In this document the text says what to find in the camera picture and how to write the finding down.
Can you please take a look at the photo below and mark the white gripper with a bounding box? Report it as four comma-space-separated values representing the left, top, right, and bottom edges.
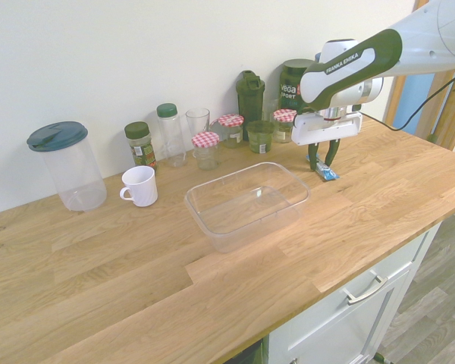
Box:
290, 111, 363, 173

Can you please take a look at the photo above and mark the blue protein bar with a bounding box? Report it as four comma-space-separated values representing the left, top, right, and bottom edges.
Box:
313, 158, 341, 182

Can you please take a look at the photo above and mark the dark green Vega protein tub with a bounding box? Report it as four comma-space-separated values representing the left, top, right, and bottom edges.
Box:
279, 58, 316, 111

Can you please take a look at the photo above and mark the clear plastic rectangular container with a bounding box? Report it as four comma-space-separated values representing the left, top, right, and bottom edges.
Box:
184, 162, 312, 254

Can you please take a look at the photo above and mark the glass jar red checkered lid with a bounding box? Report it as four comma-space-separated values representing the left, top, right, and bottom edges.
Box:
190, 131, 221, 171
272, 108, 300, 145
216, 113, 246, 149

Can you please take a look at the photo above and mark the green translucent plastic tub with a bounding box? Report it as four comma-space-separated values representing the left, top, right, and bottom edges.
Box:
245, 120, 275, 155

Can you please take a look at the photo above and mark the dark green shaker bottle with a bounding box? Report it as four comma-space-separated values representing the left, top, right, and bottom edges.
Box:
235, 70, 267, 143

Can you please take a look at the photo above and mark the tall clear drinking glass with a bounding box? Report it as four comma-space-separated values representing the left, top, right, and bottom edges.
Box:
184, 108, 212, 153

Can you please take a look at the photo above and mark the clear bottle with green cap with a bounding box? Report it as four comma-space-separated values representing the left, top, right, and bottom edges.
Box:
155, 102, 187, 168

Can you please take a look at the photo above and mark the white cabinet drawer front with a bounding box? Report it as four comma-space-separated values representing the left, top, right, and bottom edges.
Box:
267, 227, 443, 364

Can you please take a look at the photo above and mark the spice jar with green lid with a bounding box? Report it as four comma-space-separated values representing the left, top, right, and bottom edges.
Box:
124, 121, 158, 172

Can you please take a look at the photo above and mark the white ribbed mug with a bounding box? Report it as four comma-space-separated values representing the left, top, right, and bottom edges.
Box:
119, 165, 159, 209

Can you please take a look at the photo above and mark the clear canister with teal lid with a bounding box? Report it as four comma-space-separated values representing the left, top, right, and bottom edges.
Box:
26, 121, 108, 213

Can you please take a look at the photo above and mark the black cable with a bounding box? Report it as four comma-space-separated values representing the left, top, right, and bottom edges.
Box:
359, 67, 455, 133

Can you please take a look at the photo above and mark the wooden door frame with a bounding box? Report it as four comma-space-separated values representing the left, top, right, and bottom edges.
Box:
384, 0, 455, 157

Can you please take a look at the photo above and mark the silver drawer handle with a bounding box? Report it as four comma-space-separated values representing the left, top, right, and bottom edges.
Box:
342, 274, 389, 306

